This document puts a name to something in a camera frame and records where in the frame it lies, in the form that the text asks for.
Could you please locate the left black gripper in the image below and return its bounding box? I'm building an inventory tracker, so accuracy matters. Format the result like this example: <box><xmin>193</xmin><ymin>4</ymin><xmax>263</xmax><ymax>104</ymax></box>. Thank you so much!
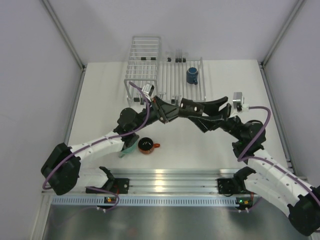
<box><xmin>132</xmin><ymin>95</ymin><xmax>187</xmax><ymax>132</ymax></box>

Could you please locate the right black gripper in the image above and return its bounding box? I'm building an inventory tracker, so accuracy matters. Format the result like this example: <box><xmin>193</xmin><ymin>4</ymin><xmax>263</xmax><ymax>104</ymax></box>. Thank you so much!
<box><xmin>188</xmin><ymin>97</ymin><xmax>244</xmax><ymax>142</ymax></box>

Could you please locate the dark blue mug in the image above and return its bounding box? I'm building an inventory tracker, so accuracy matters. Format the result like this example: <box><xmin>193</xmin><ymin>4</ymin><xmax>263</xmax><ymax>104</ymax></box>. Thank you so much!
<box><xmin>186</xmin><ymin>67</ymin><xmax>199</xmax><ymax>85</ymax></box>

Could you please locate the brown mug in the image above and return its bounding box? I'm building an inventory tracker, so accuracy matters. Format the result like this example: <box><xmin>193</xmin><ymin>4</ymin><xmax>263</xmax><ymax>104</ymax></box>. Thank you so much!
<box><xmin>178</xmin><ymin>98</ymin><xmax>205</xmax><ymax>118</ymax></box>

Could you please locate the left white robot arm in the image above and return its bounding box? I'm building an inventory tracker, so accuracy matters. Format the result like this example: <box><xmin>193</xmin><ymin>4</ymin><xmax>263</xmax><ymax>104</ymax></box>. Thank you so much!
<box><xmin>41</xmin><ymin>97</ymin><xmax>179</xmax><ymax>196</ymax></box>

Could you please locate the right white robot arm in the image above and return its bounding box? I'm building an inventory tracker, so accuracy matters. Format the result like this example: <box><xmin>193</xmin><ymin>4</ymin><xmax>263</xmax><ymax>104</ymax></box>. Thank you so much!
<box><xmin>187</xmin><ymin>97</ymin><xmax>320</xmax><ymax>236</ymax></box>

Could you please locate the teal mug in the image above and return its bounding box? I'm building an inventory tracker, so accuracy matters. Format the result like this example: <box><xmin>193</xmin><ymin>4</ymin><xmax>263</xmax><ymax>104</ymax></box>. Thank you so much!
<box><xmin>118</xmin><ymin>143</ymin><xmax>137</xmax><ymax>159</ymax></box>

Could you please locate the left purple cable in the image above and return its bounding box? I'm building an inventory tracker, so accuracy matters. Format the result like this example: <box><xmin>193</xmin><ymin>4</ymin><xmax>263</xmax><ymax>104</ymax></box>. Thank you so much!
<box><xmin>41</xmin><ymin>83</ymin><xmax>153</xmax><ymax>213</ymax></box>

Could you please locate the silver wire dish rack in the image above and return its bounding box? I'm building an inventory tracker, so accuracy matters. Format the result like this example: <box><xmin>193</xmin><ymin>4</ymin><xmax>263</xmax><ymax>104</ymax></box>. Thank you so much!
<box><xmin>158</xmin><ymin>49</ymin><xmax>207</xmax><ymax>105</ymax></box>

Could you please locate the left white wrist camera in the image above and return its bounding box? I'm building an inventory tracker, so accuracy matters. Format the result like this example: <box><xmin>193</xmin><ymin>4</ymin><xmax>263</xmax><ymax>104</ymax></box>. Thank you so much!
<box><xmin>142</xmin><ymin>83</ymin><xmax>155</xmax><ymax>99</ymax></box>

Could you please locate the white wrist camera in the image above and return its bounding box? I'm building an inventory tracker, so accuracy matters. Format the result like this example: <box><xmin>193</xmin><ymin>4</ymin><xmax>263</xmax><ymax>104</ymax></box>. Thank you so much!
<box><xmin>232</xmin><ymin>92</ymin><xmax>250</xmax><ymax>113</ymax></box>
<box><xmin>142</xmin><ymin>83</ymin><xmax>155</xmax><ymax>99</ymax></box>

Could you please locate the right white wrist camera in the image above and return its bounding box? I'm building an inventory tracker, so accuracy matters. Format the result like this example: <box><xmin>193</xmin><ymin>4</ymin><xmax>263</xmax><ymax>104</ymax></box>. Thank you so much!
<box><xmin>232</xmin><ymin>92</ymin><xmax>250</xmax><ymax>113</ymax></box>

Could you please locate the tall white wire rack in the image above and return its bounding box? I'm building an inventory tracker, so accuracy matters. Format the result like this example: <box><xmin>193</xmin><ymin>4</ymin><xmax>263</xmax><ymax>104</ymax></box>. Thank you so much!
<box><xmin>124</xmin><ymin>35</ymin><xmax>162</xmax><ymax>105</ymax></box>

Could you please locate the aluminium rail frame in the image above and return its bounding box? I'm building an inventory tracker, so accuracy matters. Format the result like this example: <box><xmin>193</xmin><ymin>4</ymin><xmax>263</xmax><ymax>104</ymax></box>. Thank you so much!
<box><xmin>45</xmin><ymin>167</ymin><xmax>247</xmax><ymax>197</ymax></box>

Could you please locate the slotted cable duct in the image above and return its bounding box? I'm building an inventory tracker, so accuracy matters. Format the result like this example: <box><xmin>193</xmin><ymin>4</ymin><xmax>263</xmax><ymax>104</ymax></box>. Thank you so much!
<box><xmin>51</xmin><ymin>195</ymin><xmax>250</xmax><ymax>207</ymax></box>

